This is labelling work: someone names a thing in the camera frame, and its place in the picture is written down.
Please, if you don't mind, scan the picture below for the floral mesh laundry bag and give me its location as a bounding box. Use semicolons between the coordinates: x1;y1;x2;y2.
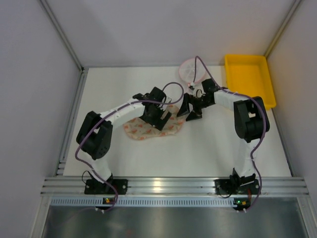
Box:
123;105;185;140

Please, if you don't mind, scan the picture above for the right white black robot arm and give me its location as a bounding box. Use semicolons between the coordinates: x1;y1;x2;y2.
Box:
177;78;270;198

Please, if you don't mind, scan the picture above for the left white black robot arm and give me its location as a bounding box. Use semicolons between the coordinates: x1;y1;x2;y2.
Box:
75;87;171;195

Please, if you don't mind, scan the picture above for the round pink mesh wash bag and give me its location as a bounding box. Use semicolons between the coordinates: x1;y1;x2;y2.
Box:
178;58;206;86

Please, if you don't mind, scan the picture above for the yellow plastic tray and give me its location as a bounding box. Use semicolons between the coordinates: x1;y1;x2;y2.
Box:
224;54;276;110

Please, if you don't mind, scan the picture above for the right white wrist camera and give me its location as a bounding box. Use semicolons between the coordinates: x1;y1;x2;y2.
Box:
188;82;202;98

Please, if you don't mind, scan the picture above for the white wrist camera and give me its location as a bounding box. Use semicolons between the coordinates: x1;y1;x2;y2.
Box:
160;96;172;110
188;82;202;98

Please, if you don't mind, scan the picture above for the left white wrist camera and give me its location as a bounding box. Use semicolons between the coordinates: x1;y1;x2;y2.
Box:
160;96;172;110

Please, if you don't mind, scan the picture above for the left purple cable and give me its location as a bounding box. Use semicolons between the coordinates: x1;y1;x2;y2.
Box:
74;82;185;212

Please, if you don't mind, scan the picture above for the aluminium mounting rail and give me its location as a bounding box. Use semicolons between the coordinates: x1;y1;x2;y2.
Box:
41;177;309;197

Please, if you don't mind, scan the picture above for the grey slotted cable duct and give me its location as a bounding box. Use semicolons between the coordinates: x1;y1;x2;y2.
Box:
51;197;237;208

